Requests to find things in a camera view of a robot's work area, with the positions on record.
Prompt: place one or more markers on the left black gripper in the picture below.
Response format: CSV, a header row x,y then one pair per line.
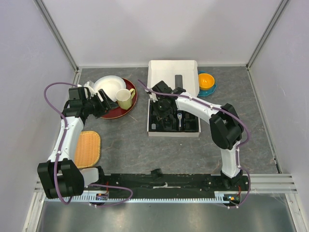
x,y
102,107

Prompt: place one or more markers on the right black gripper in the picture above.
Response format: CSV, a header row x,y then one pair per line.
x,y
161,115

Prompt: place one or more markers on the black silver hair clipper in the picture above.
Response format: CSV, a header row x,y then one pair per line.
x,y
180,121

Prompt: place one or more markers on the black comb guard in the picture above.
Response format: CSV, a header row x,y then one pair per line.
x,y
156,174

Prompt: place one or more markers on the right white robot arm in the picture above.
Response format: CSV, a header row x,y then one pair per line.
x,y
226,130

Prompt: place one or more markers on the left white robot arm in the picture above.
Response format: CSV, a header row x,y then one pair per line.
x,y
59,176

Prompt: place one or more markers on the dark red round tray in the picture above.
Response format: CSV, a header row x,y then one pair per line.
x,y
118,112

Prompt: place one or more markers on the pale yellow mug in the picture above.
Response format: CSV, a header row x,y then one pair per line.
x,y
124,98

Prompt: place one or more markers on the white clipper kit box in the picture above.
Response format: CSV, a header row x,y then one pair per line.
x,y
167,80

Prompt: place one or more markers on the white paper plate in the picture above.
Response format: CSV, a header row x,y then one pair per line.
x,y
110,84

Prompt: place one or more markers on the teal scalloped plate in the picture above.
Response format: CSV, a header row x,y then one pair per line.
x,y
204,93

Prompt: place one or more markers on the orange bowl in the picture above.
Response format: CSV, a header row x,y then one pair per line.
x,y
206,81

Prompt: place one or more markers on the woven bamboo tray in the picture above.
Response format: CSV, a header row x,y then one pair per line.
x,y
87,151

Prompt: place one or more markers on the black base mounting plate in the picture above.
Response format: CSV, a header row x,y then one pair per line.
x,y
175,186

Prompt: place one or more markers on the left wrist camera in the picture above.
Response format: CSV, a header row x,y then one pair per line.
x,y
89,85

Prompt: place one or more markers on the slotted cable duct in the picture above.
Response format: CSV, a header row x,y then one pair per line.
x,y
95,198

